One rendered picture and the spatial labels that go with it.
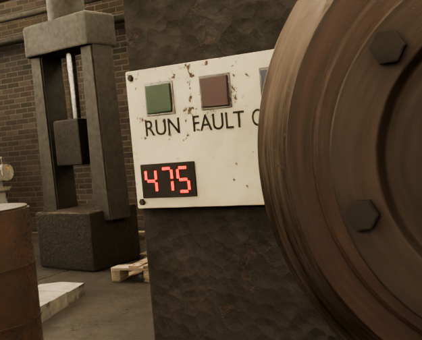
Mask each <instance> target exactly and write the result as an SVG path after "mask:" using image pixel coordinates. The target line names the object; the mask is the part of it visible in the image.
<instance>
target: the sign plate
mask: <svg viewBox="0 0 422 340"><path fill-rule="evenodd" d="M273 50H274V49H272V50H267V51H259V52H254V53H245V54H241V55H232V56H228V57H220V58H214V59H207V60H202V61H193V62H189V63H181V64H176V65H168V66H163V67H155V68H150V69H142V70H137V71H132V72H126V86H127V93H128V107H129V115H130V129H131V136H132V150H133V157H134V171H135V179H136V193H137V200H138V208H181V207H204V206H249V205H265V203H264V199H263V194H262V189H261V182H260V176H259V163H258V149H257V136H258V122H259V109H260V104H261V96H262V85H261V70H262V69H268V67H269V62H270V60H271V56H272V54H273ZM222 75H227V79H228V94H229V102H230V104H229V105H224V106H218V107H207V108H203V106H202V98H201V84H200V79H201V78H208V77H213V76H222ZM164 83H170V91H171V99H172V112H165V113H154V114H148V113H147V100H146V92H145V86H150V85H156V84H164ZM179 166H186V169H178V167H179ZM162 167H169V168H170V170H172V171H173V179H171V177H170V170H162ZM176 169H178V170H179V178H187V180H188V181H190V190H188V182H187V181H180V179H179V178H177V176H176ZM145 171H146V172H147V180H152V179H155V175H154V171H157V179H155V182H157V184H158V191H156V189H155V182H153V183H148V182H147V180H145V178H144V172H145ZM171 181H173V182H174V190H172V185H171ZM180 190H188V193H180Z"/></svg>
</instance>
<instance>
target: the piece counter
mask: <svg viewBox="0 0 422 340"><path fill-rule="evenodd" d="M178 169H186V166H179V167H178ZM178 169H176V176H177V178H179V170H178ZM162 170H170V168H169V167H162ZM154 175H155V179H157V171H154ZM170 177H171V179H173V171H172V170H170ZM144 178H145V180H147V172H146V171H145V172H144ZM155 179H152V180H147V182H148V183H153V182H155ZM179 179H180V181H187V182H188V190H190V181H188V180H187V178H179ZM171 185H172V190H174V182H173V181H171ZM155 189H156V191H158V184H157V182H155ZM188 190H180V193H188Z"/></svg>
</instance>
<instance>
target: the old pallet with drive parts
mask: <svg viewBox="0 0 422 340"><path fill-rule="evenodd" d="M141 255H143V257H144V259H142V260H140V261H138V262H135V263H134V264H118V265H116V266H113V267H111V276H112V281H117V282H120V281H123V280H126V279H128V278H130V277H133V276H134V275H137V274H140V273H142V272H143V276H144V278H145V280H144V282H148V283H149V270H148V262H147V251H146V252H143V253H141ZM129 271H131V272H129Z"/></svg>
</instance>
